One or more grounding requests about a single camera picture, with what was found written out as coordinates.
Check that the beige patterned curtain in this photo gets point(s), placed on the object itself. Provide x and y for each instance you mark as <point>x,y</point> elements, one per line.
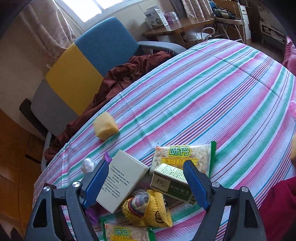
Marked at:
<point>49,28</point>

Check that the white tall carton box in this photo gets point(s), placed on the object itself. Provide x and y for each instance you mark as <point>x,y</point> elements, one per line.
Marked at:
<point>125,172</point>

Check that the white plastic ball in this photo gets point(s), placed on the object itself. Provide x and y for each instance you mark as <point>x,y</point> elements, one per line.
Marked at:
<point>87,165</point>

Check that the green tea box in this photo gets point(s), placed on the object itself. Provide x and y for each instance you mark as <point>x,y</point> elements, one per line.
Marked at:
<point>170,181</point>

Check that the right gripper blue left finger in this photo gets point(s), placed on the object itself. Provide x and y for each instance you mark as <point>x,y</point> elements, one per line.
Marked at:
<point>92,183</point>

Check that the wooden desk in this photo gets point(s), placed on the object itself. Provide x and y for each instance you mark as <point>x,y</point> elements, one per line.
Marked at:
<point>175,29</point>

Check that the white blue carton box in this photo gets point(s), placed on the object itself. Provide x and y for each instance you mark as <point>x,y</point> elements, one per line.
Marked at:
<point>155,18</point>

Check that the striped bed sheet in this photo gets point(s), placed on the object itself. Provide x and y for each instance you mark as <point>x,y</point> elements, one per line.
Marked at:
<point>219,90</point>

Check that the yellow sponge block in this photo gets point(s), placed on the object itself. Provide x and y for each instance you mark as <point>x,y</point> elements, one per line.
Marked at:
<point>105,126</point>

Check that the yellow knitted sock roll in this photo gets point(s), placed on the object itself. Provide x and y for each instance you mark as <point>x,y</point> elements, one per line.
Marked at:
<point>147,208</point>

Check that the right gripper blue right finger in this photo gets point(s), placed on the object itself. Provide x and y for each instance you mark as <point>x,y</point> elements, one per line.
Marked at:
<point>199,184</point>

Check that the dark red cloth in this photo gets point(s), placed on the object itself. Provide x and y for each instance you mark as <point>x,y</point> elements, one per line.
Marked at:
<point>116,80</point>

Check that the blue yellow grey armchair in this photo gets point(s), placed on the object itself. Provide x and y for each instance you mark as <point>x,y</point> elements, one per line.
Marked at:
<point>74,79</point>

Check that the purple snack packet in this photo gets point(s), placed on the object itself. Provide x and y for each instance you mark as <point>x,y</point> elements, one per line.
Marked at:
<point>106,157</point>

